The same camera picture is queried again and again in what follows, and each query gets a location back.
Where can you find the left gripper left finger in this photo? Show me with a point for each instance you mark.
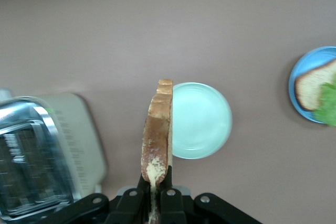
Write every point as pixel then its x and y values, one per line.
pixel 123 208

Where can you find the pale green round plate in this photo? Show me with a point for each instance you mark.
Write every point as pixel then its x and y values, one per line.
pixel 202 124

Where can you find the green lettuce leaf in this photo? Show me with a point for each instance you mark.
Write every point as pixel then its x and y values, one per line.
pixel 328 103

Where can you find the brown bread slice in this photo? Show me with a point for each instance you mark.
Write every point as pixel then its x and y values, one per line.
pixel 156 134
pixel 309 90

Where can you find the beige chrome toaster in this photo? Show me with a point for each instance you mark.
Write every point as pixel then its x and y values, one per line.
pixel 52 142

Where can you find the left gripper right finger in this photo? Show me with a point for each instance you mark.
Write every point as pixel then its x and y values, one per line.
pixel 178 208

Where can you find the blue round plate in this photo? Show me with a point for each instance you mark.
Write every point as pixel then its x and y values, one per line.
pixel 302 64

